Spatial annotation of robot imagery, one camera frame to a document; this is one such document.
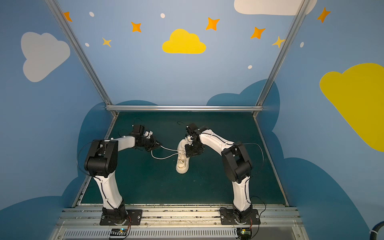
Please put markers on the left small circuit board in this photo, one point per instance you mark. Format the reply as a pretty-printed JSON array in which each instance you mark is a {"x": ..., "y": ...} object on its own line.
[{"x": 118, "y": 234}]

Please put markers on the rear aluminium crossbar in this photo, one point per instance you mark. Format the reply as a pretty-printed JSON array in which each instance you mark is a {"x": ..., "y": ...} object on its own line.
[{"x": 132, "y": 108}]

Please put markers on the aluminium frame post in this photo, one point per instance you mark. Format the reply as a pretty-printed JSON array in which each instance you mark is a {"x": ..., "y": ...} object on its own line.
[
  {"x": 291, "y": 34},
  {"x": 76, "y": 45}
]

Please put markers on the white shoelace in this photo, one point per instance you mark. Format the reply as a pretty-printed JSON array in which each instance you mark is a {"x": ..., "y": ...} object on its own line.
[{"x": 163, "y": 153}]

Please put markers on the right aluminium frame post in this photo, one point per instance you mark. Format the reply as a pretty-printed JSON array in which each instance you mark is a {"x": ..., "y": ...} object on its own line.
[{"x": 291, "y": 34}]

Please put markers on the right small circuit board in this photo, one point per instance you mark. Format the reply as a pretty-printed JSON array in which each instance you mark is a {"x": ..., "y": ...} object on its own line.
[{"x": 244, "y": 234}]

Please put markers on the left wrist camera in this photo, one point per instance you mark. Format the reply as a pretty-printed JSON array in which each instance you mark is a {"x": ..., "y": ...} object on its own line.
[{"x": 148, "y": 134}]

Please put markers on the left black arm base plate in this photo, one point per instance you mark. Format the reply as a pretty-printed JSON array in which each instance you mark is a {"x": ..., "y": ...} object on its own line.
[{"x": 120, "y": 218}]

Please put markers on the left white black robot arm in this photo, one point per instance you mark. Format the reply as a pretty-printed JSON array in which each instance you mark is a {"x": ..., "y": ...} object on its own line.
[{"x": 101, "y": 164}]

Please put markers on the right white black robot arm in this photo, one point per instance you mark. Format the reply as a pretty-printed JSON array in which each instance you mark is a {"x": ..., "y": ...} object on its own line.
[{"x": 236, "y": 161}]

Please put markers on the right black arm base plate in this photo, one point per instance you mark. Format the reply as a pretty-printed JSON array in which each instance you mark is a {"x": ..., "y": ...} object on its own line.
[{"x": 234, "y": 217}]

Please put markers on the white sneaker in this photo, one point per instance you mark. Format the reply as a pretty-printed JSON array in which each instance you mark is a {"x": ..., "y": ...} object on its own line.
[{"x": 182, "y": 160}]

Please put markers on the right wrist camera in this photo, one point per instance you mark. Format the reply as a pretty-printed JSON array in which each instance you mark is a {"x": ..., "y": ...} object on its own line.
[{"x": 189, "y": 139}]

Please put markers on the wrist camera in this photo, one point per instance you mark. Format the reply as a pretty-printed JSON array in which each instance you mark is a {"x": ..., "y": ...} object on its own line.
[
  {"x": 189, "y": 139},
  {"x": 148, "y": 134}
]

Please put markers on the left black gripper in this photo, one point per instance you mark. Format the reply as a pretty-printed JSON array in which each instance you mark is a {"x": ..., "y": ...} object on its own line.
[{"x": 150, "y": 142}]

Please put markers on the left aluminium frame post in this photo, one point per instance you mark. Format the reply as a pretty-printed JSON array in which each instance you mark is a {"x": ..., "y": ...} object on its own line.
[{"x": 76, "y": 45}]

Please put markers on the aluminium rail base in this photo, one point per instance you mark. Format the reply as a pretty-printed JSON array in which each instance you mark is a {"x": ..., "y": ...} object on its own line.
[{"x": 180, "y": 222}]

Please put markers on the small circuit board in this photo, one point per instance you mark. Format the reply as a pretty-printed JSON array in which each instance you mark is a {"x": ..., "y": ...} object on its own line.
[
  {"x": 118, "y": 234},
  {"x": 244, "y": 234}
]

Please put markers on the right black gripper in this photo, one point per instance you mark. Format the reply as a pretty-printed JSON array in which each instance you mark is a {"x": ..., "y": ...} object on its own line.
[{"x": 193, "y": 148}]

